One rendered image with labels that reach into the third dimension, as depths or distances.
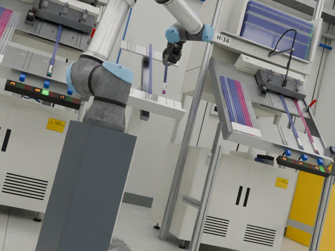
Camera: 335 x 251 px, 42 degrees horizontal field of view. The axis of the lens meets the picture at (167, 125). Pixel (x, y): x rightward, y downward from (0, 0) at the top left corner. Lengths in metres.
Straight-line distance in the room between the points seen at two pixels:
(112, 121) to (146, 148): 2.77
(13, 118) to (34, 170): 0.29
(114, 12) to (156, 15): 2.69
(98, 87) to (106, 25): 0.27
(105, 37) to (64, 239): 0.73
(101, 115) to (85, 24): 1.14
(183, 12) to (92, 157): 0.73
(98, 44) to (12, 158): 1.00
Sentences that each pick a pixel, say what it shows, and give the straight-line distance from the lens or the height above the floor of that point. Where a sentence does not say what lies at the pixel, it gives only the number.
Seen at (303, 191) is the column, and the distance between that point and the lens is 4.85.
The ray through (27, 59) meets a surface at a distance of 2.22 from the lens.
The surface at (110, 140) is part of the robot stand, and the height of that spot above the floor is 0.51.
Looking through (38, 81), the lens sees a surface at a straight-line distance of 2.12.
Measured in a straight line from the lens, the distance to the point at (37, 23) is 2.52.
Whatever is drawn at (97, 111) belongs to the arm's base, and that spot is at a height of 0.60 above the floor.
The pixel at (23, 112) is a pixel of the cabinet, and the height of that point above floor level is 0.55.
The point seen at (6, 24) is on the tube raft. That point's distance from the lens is 2.42.
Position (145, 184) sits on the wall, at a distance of 4.25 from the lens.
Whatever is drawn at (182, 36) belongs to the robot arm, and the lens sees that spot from 2.00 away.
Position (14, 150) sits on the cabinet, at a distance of 2.42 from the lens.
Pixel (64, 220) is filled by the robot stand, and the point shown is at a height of 0.23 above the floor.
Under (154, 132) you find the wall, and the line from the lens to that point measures 4.24.
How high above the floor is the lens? 0.50
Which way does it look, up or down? 4 degrees up
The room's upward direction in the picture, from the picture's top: 14 degrees clockwise
